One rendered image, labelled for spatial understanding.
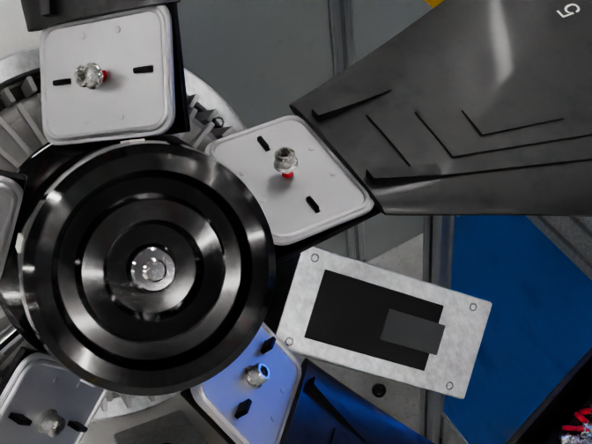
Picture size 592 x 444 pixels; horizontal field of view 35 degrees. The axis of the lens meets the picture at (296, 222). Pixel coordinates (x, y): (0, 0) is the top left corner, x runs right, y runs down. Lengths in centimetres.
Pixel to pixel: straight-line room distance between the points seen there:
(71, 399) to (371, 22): 109
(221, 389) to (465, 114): 21
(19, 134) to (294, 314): 21
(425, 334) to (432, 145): 17
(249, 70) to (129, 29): 96
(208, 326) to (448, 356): 26
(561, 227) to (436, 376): 36
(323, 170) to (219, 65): 90
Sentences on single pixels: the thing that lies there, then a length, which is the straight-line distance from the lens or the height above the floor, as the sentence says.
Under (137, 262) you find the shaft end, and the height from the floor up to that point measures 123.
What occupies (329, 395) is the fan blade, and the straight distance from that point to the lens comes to 56.
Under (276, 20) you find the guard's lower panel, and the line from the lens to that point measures 141.
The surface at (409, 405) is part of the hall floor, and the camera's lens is 179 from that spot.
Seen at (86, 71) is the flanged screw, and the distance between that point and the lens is 48.
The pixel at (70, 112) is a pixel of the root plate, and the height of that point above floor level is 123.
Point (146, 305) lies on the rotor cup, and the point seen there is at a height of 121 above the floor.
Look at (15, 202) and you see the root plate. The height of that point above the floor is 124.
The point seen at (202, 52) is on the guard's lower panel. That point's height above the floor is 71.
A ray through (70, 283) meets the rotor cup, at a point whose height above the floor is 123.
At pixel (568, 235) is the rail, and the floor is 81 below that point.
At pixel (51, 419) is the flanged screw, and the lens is 50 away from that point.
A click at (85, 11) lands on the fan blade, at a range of 50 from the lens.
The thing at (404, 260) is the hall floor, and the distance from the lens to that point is 199.
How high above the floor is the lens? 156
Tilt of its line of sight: 49 degrees down
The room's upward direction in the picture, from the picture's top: 8 degrees counter-clockwise
